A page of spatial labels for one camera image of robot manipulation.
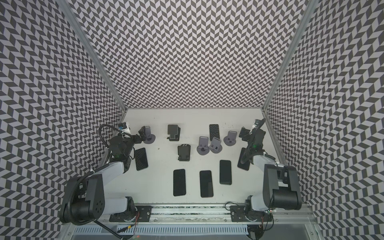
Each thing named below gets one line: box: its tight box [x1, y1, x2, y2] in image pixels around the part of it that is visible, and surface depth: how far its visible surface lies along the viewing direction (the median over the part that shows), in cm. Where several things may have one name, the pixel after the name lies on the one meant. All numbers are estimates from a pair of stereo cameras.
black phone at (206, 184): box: [199, 170, 214, 198], surface depth 86 cm
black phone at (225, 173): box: [219, 160, 232, 185], surface depth 88 cm
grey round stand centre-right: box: [209, 137, 223, 154], surface depth 94 cm
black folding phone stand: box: [177, 143, 191, 162], surface depth 92 cm
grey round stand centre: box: [196, 136, 210, 156], surface depth 93 cm
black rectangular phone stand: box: [167, 124, 181, 142], surface depth 98 cm
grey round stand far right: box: [223, 130, 238, 147], surface depth 98 cm
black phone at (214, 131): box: [209, 124, 220, 141], surface depth 107 cm
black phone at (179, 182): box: [173, 169, 186, 197], surface depth 86 cm
